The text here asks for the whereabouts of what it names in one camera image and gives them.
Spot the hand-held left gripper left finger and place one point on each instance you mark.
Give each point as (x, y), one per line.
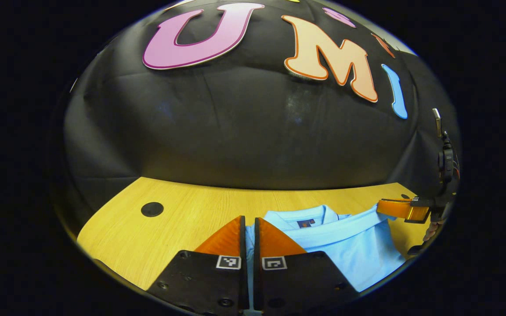
(242, 245)

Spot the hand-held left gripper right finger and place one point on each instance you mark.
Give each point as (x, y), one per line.
(257, 245)

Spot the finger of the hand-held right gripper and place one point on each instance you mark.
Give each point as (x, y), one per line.
(402, 210)

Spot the light blue T-shirt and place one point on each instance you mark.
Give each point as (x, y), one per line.
(358, 245)

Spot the black round table hole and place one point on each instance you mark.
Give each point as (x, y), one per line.
(152, 209)

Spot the black backdrop cloth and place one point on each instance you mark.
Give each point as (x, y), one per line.
(244, 131)

